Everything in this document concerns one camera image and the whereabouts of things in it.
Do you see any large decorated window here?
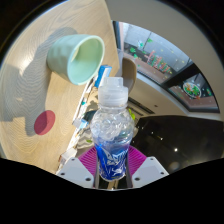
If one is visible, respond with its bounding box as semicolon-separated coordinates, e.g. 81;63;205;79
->
113;21;221;113

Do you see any small blue and white box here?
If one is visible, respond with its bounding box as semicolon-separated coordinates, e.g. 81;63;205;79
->
94;64;113;88

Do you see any clear blue-labelled water bottle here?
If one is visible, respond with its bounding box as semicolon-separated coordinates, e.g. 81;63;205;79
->
89;76;136;183

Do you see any flat round red coaster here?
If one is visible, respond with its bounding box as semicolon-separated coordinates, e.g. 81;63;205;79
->
33;109;57;136

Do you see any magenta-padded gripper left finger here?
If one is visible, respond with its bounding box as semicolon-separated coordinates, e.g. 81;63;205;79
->
56;146;100;189

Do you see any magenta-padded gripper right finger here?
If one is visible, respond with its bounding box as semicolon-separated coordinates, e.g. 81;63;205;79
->
125;145;170;189

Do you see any beige curved sofa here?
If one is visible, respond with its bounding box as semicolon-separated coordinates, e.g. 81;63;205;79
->
121;56;138;95

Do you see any group of ceiling spotlights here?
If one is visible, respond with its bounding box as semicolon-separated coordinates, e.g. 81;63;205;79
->
146;126;183;155

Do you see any pale green mug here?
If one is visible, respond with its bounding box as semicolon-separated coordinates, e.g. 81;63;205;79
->
45;33;106;86

